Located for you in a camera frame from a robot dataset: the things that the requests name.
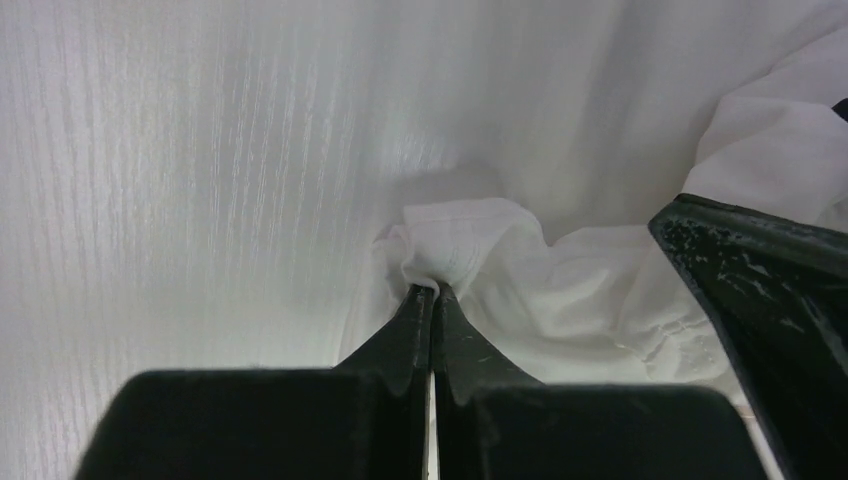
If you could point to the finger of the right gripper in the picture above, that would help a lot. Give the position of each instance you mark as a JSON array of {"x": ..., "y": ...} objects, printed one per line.
[{"x": 775, "y": 291}]

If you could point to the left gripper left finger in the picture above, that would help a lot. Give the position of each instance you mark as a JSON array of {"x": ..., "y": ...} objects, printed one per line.
[{"x": 365, "y": 418}]

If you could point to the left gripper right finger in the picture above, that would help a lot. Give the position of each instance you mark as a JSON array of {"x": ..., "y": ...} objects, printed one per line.
[{"x": 495, "y": 421}]

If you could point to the white printed t-shirt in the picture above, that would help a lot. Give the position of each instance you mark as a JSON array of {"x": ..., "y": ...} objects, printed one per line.
[{"x": 575, "y": 122}]

